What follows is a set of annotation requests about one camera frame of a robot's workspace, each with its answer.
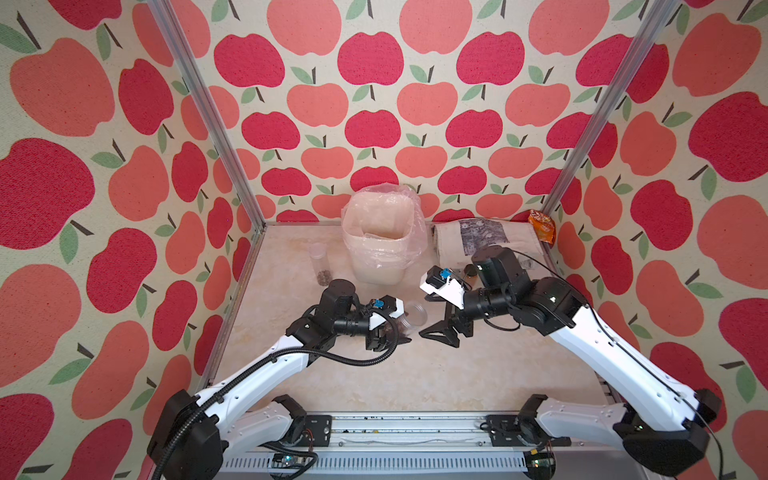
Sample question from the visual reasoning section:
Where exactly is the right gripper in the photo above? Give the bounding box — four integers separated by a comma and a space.
414, 281, 508, 344

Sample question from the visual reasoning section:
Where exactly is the clear jar lid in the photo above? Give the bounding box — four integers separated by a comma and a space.
404, 301, 428, 329

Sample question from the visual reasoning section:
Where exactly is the clear tea jar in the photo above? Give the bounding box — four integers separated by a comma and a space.
395, 312, 415, 337
308, 243, 333, 287

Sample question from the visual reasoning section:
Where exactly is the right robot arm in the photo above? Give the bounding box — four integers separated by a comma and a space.
420, 245, 722, 477

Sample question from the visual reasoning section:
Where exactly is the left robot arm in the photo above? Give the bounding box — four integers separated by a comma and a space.
147, 279, 405, 479

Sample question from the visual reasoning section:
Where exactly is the folded printed tote bag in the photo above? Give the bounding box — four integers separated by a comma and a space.
432, 218, 545, 269

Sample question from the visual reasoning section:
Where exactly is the white trash bin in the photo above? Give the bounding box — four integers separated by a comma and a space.
342, 185, 418, 286

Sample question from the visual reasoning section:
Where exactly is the clear plastic bin liner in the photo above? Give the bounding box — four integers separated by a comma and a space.
342, 184, 428, 269

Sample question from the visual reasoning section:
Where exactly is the orange snack packet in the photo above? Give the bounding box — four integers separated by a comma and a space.
528, 210, 556, 245

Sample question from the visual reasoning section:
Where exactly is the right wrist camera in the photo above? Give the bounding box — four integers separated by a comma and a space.
420, 265, 470, 310

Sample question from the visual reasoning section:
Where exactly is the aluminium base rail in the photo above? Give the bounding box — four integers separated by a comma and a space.
209, 410, 655, 480

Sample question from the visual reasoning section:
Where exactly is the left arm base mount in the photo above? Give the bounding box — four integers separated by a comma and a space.
276, 414, 333, 448

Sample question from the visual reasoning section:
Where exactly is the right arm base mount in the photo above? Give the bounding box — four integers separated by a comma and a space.
479, 414, 572, 448

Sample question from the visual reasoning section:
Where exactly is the right aluminium frame post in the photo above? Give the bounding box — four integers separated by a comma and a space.
541, 0, 683, 215

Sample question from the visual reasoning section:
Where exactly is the aluminium frame post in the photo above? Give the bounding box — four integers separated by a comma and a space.
541, 0, 683, 215
147, 0, 266, 232

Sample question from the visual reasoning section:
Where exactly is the left aluminium frame post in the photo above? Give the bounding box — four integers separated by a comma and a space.
147, 0, 266, 232

